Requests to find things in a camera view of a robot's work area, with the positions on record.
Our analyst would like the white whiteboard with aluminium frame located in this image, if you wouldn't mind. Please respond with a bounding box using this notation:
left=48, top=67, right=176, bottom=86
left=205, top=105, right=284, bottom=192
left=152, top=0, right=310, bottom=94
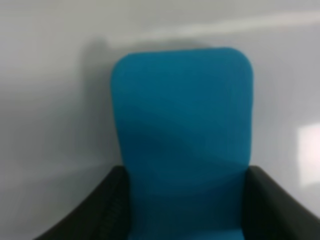
left=0, top=0, right=320, bottom=240

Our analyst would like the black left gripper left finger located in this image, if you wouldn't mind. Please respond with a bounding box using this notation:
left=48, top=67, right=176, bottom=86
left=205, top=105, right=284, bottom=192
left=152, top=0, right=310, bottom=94
left=36, top=165, right=131, bottom=240

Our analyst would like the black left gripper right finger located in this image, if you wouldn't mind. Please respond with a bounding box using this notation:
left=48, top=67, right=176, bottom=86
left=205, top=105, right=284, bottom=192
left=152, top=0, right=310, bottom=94
left=241, top=166, right=320, bottom=240

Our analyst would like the blue whiteboard eraser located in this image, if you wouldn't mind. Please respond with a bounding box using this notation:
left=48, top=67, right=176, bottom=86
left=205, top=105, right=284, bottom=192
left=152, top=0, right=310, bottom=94
left=111, top=48, right=253, bottom=240

